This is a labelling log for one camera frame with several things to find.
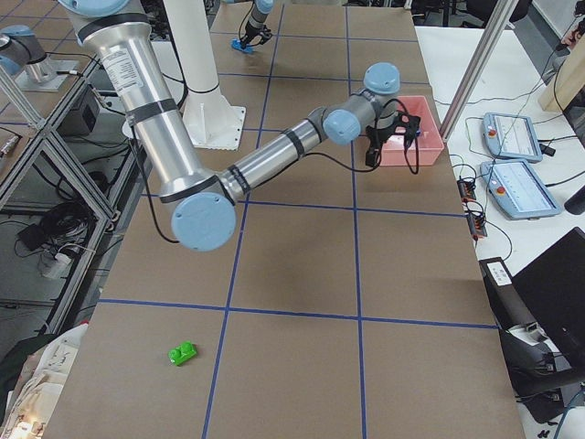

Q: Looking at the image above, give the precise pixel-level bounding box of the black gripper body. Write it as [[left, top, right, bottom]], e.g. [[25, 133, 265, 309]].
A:
[[367, 113, 397, 149], [239, 27, 262, 46]]

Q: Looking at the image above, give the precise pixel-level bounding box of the long blue block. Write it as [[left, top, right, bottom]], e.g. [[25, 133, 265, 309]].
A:
[[231, 38, 253, 54]]

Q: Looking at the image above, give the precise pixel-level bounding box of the green block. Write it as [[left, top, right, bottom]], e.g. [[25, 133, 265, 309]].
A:
[[167, 341, 197, 366]]

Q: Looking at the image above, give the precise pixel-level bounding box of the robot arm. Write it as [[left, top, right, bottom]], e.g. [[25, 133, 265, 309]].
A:
[[239, 0, 274, 51], [64, 1, 400, 252]]

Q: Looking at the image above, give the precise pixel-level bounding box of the pink plastic box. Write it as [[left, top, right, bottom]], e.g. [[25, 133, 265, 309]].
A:
[[381, 95, 444, 168]]

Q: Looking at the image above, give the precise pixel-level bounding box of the far teach pendant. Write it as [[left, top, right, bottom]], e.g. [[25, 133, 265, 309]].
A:
[[482, 112, 543, 163]]

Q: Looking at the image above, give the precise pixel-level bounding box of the teach pendant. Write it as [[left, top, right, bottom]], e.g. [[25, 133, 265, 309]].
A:
[[480, 159, 562, 220], [482, 112, 543, 163]]

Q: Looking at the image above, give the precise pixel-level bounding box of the near teach pendant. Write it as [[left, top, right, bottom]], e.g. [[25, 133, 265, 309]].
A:
[[480, 159, 562, 220]]

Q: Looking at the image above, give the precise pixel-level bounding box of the black monitor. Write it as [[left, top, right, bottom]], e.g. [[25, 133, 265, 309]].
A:
[[513, 227, 584, 367]]

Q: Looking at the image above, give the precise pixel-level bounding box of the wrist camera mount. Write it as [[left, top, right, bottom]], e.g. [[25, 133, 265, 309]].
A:
[[395, 112, 420, 150]]

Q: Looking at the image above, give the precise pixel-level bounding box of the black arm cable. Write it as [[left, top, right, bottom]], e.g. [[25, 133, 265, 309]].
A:
[[132, 98, 424, 244]]

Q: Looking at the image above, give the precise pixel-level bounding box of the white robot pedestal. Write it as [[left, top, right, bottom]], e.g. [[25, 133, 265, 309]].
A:
[[164, 0, 246, 150]]

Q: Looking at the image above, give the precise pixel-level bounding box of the aluminium frame post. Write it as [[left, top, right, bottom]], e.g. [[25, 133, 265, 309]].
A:
[[440, 0, 518, 143]]

